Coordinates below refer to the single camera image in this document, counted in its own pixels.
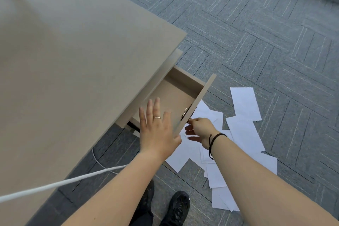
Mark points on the person's left hand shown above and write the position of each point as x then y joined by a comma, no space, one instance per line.
155,138

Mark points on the person's right hand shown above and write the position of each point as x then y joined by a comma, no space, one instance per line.
204,130

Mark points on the person's left little finger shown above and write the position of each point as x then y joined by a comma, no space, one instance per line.
142,117

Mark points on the person's left thumb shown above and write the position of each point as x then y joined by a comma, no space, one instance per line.
177,141

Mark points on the person's left middle finger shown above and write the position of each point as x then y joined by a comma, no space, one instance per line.
157,110

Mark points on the person's right thumb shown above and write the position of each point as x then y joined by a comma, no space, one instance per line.
196,120

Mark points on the small metal key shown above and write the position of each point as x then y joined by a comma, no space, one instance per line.
190,121

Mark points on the person's right forearm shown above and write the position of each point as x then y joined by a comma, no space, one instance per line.
264,188

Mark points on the person's left forearm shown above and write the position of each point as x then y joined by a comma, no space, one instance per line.
119,191

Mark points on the metal drawer lock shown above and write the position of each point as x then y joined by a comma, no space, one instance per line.
184,114

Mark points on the beige wooden drawer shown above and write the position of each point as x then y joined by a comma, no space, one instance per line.
173,93

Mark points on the scattered white paper sheets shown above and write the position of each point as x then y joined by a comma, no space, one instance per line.
245,104

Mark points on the black shoe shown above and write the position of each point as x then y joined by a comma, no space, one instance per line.
177,208
147,198

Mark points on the black trousers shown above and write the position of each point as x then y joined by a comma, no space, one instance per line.
141,219

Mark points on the beige wooden desk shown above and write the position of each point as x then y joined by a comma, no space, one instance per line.
66,61

